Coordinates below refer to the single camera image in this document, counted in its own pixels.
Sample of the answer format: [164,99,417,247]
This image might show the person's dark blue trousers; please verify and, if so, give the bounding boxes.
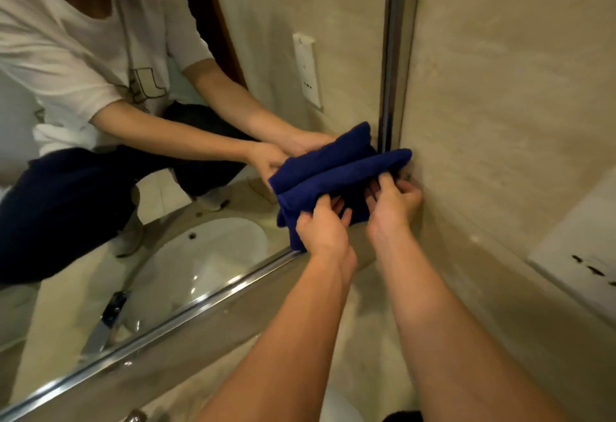
[382,409,424,422]

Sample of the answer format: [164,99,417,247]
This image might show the silver framed wall mirror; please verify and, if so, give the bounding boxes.
[0,0,424,422]

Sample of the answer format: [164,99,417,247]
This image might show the white ceramic sink basin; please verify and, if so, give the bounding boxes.
[320,385,364,422]

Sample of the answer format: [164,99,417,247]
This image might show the blue microfibre cloth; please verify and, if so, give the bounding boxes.
[275,149,413,253]

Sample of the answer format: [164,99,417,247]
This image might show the white wall socket panel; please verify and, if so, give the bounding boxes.
[527,181,616,326]

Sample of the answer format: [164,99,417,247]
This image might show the person's right forearm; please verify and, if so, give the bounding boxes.
[368,229,569,422]

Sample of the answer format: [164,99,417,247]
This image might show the person's right hand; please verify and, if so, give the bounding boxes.
[364,172,424,244]

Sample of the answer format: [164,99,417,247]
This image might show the person's left hand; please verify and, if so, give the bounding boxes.
[296,194,358,288]

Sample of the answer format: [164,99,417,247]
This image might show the person's left forearm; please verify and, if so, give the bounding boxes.
[194,253,357,422]

